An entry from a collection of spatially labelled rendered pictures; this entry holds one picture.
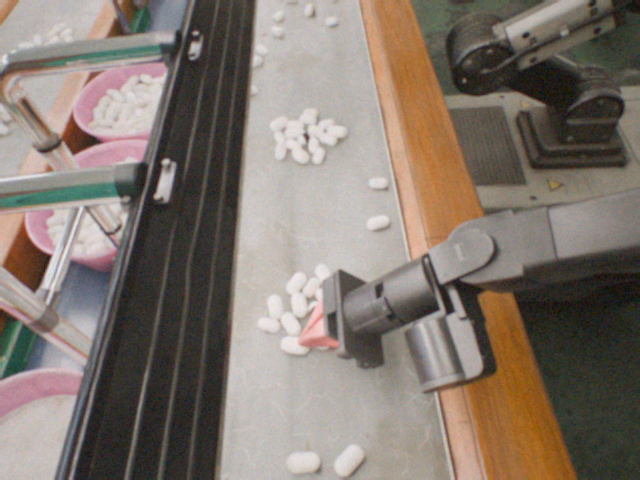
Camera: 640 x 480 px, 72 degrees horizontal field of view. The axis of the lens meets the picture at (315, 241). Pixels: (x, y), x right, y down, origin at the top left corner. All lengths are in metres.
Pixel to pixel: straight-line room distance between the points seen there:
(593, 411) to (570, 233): 1.10
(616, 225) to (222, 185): 0.29
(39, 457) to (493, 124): 1.18
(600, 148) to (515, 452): 0.85
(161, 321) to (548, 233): 0.29
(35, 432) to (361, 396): 0.41
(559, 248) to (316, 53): 0.80
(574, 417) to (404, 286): 1.05
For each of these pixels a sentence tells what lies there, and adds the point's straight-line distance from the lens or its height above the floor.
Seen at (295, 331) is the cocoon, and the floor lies 0.76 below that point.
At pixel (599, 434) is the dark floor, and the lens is 1.45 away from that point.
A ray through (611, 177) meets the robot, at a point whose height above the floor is 0.47.
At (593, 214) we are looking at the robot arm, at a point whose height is 1.01.
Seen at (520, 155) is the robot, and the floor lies 0.48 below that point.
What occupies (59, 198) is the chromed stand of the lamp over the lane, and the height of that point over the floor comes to 1.11.
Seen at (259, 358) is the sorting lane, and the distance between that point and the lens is 0.61.
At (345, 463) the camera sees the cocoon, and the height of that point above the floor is 0.76.
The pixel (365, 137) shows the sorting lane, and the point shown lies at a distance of 0.84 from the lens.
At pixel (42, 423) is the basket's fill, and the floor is 0.73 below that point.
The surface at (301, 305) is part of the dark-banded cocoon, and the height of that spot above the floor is 0.76.
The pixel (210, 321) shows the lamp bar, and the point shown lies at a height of 1.07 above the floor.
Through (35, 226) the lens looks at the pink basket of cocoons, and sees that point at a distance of 0.88.
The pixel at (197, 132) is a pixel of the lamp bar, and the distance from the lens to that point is 0.33.
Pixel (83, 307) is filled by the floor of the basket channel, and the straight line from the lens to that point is 0.84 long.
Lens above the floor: 1.29
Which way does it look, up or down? 53 degrees down
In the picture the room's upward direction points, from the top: 10 degrees counter-clockwise
